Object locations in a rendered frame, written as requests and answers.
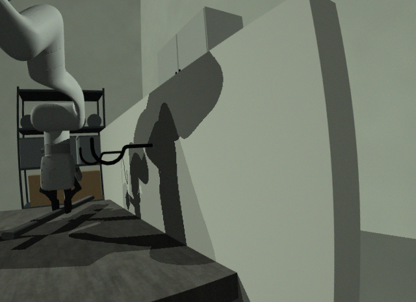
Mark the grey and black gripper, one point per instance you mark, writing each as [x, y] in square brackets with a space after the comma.
[58, 172]

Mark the pale grey wall panel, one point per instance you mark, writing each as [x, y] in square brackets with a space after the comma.
[254, 161]

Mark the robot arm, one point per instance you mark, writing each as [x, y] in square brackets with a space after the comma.
[36, 34]

